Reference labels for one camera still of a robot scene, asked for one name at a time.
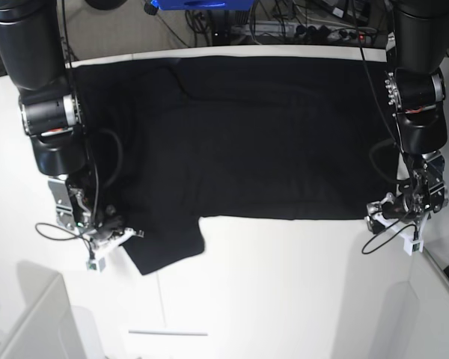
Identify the white right partition panel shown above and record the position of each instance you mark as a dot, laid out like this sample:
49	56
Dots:
414	320

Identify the blue box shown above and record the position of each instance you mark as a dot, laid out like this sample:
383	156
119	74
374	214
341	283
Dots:
203	4

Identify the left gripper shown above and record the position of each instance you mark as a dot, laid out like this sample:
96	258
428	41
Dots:
424	192

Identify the black T-shirt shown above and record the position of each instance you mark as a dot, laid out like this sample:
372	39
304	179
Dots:
190	138

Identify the white power strip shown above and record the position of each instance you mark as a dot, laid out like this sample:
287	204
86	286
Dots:
304	33

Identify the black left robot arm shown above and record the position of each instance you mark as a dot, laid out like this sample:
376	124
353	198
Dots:
418	35

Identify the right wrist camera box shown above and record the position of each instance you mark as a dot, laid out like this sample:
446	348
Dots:
96	264

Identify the white partition panel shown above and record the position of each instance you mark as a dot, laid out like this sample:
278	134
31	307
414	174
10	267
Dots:
49	326
414	320

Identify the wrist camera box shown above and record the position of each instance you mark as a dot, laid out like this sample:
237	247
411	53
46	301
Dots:
413	243
96	264

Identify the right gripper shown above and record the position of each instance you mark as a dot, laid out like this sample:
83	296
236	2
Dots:
76	213

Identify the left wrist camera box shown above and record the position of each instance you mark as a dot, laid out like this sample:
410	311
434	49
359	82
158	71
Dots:
413	243

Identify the white left partition panel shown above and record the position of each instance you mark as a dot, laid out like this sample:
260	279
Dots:
49	326

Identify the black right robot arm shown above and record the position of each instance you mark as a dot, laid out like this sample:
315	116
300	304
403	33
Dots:
32	45

